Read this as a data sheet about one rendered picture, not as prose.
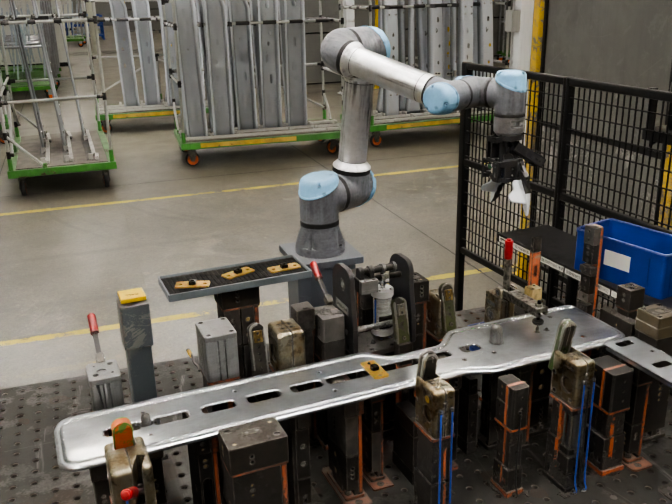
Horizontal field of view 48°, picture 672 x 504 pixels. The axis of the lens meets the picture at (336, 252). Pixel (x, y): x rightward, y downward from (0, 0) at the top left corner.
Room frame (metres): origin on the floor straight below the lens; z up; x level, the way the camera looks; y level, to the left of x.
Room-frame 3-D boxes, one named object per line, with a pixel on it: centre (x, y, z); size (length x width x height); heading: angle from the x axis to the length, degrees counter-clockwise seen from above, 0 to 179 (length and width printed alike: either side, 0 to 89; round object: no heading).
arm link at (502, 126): (1.86, -0.44, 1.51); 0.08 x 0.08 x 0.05
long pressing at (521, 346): (1.54, -0.07, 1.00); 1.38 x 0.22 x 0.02; 113
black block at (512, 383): (1.50, -0.40, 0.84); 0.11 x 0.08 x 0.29; 23
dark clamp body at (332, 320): (1.72, 0.02, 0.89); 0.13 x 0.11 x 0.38; 23
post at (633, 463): (1.61, -0.73, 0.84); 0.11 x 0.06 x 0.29; 23
